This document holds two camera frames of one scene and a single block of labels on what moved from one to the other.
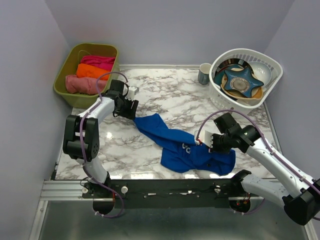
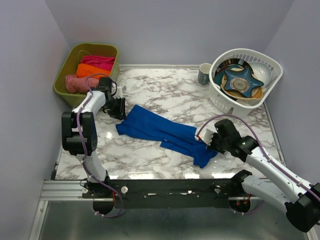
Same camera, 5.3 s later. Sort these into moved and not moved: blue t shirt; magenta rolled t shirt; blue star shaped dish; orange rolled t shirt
Moved: blue t shirt
Not moved: orange rolled t shirt; magenta rolled t shirt; blue star shaped dish
